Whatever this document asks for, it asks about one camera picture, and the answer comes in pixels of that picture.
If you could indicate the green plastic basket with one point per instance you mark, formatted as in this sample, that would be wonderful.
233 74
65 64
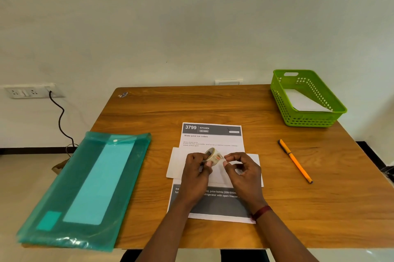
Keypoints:
307 118

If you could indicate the person's right forearm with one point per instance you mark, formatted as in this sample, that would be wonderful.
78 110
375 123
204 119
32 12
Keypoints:
283 237

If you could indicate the dark red wristband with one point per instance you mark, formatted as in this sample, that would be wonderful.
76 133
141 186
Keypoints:
261 212

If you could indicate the green translucent document folder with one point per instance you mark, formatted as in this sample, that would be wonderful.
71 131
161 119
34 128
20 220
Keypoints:
89 188

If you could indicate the white envelope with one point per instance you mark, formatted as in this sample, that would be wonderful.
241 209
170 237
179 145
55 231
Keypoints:
177 163

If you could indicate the printed white paper sheet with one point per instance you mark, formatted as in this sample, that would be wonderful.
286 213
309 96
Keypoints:
212 134

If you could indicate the white blank wall plate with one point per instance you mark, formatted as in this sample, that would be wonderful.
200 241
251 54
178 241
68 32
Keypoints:
228 82

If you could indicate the person's right hand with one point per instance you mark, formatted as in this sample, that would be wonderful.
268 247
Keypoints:
246 185

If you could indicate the person's left thumb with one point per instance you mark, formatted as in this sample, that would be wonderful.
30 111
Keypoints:
207 169

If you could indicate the blank white paper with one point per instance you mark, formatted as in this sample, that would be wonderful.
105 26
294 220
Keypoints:
304 102

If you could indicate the person's left hand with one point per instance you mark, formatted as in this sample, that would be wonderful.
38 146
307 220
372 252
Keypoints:
192 178

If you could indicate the white wall socket panel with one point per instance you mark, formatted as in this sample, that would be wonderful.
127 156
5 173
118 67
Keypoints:
24 91

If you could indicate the brown paper bag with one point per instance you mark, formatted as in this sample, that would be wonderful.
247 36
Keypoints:
60 166

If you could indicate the person's left forearm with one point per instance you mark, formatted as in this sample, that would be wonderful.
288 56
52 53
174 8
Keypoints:
166 234

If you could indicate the orange pen with black cap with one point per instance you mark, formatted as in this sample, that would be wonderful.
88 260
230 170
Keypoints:
295 161

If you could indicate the person's right thumb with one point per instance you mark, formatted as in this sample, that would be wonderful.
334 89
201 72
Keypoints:
228 170

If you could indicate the clear adhesive tape roll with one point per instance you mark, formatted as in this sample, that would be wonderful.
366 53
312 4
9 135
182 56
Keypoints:
215 154

